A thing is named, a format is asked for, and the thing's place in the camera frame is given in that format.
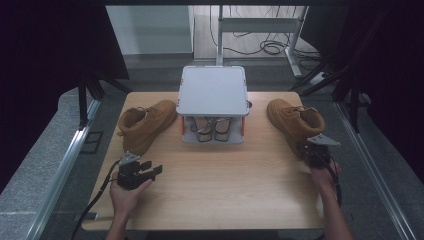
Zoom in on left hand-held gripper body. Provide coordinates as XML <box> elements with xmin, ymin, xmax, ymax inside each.
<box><xmin>116</xmin><ymin>151</ymin><xmax>153</xmax><ymax>191</ymax></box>

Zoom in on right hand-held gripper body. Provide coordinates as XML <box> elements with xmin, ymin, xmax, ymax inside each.
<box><xmin>301</xmin><ymin>133</ymin><xmax>342</xmax><ymax>169</ymax></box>

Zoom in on tan suede boot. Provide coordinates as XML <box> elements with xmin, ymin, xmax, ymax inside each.
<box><xmin>266</xmin><ymin>98</ymin><xmax>326</xmax><ymax>158</ymax></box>
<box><xmin>116</xmin><ymin>99</ymin><xmax>179</xmax><ymax>158</ymax></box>

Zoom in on black silver strap sandal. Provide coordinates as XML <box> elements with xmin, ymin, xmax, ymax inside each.
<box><xmin>213</xmin><ymin>117</ymin><xmax>233</xmax><ymax>143</ymax></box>
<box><xmin>189</xmin><ymin>117</ymin><xmax>215</xmax><ymax>143</ymax></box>

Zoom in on person's right hand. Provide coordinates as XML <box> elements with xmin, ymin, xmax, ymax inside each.
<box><xmin>308</xmin><ymin>159</ymin><xmax>343</xmax><ymax>194</ymax></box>

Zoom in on person's left hand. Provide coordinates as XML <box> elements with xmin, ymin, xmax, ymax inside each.
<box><xmin>109</xmin><ymin>171</ymin><xmax>153</xmax><ymax>218</ymax></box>

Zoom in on black metal stand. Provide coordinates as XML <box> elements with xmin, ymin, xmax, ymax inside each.
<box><xmin>289</xmin><ymin>59</ymin><xmax>372</xmax><ymax>134</ymax></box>
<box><xmin>77</xmin><ymin>66</ymin><xmax>132</xmax><ymax>130</ymax></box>

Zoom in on white power strip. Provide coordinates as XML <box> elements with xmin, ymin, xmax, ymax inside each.
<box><xmin>309</xmin><ymin>70</ymin><xmax>328</xmax><ymax>87</ymax></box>

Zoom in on white panel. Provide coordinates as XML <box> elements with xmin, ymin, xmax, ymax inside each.
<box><xmin>105</xmin><ymin>4</ymin><xmax>195</xmax><ymax>56</ymax></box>

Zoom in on right hand-held gripper cable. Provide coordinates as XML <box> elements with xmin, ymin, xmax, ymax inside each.
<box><xmin>325</xmin><ymin>162</ymin><xmax>344</xmax><ymax>208</ymax></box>

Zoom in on hand-held gripper cable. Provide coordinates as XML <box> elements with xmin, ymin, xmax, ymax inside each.
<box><xmin>325</xmin><ymin>162</ymin><xmax>344</xmax><ymax>208</ymax></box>
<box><xmin>69</xmin><ymin>159</ymin><xmax>122</xmax><ymax>240</ymax></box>

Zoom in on left hand-held gripper cable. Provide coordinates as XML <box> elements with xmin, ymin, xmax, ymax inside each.
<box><xmin>69</xmin><ymin>159</ymin><xmax>122</xmax><ymax>240</ymax></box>

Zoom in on aluminium rail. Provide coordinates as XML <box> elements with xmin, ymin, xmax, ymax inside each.
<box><xmin>22</xmin><ymin>99</ymin><xmax>101</xmax><ymax>240</ymax></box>
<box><xmin>334</xmin><ymin>101</ymin><xmax>418</xmax><ymax>240</ymax></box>

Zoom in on black floor cables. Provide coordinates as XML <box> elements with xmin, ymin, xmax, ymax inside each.
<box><xmin>209</xmin><ymin>4</ymin><xmax>322</xmax><ymax>63</ymax></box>

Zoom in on white metal desk frame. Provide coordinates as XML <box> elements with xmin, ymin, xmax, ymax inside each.
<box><xmin>215</xmin><ymin>4</ymin><xmax>309</xmax><ymax>79</ymax></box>

